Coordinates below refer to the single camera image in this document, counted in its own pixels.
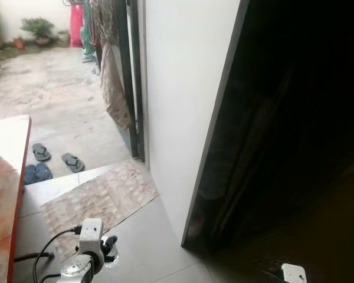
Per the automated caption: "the clear plastic water bottle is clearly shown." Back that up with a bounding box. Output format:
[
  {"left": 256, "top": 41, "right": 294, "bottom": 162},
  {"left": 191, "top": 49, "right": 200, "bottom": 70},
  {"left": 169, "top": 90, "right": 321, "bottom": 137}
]
[{"left": 104, "top": 243, "right": 120, "bottom": 269}]

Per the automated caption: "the patterned beige floor mat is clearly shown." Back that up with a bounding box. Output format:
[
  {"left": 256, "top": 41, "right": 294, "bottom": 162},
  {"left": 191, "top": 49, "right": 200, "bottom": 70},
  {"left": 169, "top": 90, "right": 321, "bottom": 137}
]
[{"left": 41, "top": 160, "right": 160, "bottom": 260}]

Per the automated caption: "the grey flip-flop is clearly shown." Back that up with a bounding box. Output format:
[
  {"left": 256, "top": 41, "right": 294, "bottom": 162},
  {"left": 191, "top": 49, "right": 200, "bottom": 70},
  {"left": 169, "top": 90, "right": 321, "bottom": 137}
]
[
  {"left": 61, "top": 153, "right": 85, "bottom": 173},
  {"left": 31, "top": 143, "right": 52, "bottom": 162}
]

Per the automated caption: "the blue flip-flop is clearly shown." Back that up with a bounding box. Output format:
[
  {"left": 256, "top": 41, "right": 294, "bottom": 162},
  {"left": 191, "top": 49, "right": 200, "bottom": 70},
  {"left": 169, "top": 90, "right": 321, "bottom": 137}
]
[
  {"left": 35, "top": 163, "right": 54, "bottom": 182},
  {"left": 24, "top": 165, "right": 38, "bottom": 185}
]

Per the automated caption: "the beige hanging cloth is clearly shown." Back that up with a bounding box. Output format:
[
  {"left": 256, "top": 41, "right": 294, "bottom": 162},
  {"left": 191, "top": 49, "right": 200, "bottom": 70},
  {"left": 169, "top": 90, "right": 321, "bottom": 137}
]
[{"left": 100, "top": 41, "right": 132, "bottom": 130}]

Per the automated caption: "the green hanging garment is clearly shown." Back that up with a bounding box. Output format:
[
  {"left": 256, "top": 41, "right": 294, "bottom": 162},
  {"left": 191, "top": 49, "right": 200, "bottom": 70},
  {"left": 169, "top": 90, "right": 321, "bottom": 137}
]
[{"left": 81, "top": 0, "right": 99, "bottom": 60}]

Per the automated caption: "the pink hanging garment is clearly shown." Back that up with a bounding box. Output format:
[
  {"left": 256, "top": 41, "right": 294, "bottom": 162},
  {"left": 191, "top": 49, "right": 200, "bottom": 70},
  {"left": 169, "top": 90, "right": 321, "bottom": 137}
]
[{"left": 70, "top": 3, "right": 83, "bottom": 48}]

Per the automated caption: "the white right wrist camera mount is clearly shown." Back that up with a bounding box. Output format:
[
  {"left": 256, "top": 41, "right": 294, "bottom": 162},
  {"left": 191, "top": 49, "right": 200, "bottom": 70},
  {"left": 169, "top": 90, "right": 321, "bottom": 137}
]
[{"left": 281, "top": 264, "right": 307, "bottom": 283}]

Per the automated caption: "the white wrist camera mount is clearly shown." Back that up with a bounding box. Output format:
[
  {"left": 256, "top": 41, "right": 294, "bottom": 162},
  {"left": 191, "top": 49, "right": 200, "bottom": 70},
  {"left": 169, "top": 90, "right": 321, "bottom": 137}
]
[
  {"left": 281, "top": 264, "right": 307, "bottom": 283},
  {"left": 77, "top": 218, "right": 105, "bottom": 260}
]

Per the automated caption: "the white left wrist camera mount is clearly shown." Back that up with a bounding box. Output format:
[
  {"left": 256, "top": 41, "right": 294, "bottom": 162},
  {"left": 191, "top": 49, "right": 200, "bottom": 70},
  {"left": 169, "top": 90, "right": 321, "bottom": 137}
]
[{"left": 77, "top": 218, "right": 105, "bottom": 260}]

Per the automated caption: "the black door frame post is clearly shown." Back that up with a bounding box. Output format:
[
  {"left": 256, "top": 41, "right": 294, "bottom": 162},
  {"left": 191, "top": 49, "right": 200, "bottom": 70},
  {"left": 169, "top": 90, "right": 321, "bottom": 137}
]
[{"left": 112, "top": 0, "right": 147, "bottom": 161}]

